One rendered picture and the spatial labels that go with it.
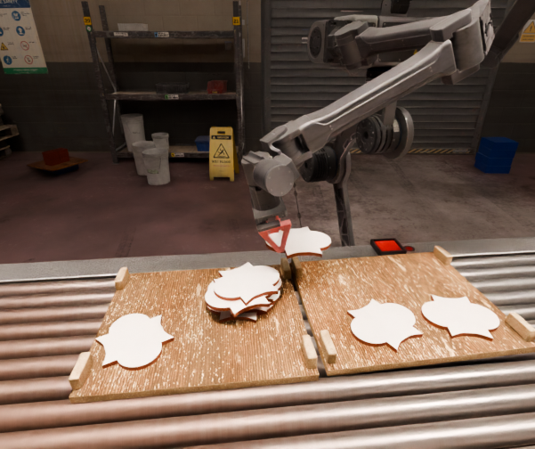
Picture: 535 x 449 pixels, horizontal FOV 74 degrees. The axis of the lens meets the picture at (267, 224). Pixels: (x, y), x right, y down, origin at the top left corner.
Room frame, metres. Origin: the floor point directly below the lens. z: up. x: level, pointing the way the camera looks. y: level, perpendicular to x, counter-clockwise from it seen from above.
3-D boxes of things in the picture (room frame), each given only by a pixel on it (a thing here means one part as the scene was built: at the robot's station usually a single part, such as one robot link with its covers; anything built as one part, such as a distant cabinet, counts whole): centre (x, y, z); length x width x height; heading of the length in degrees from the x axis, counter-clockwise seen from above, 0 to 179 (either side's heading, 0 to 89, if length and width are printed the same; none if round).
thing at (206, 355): (0.58, 0.13, 0.93); 0.41 x 0.35 x 0.02; 96
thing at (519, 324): (0.53, -0.50, 0.95); 0.06 x 0.02 x 0.03; 8
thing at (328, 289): (0.64, -0.28, 0.93); 0.41 x 0.35 x 0.02; 98
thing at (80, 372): (0.43, 0.31, 0.95); 0.06 x 0.02 x 0.03; 6
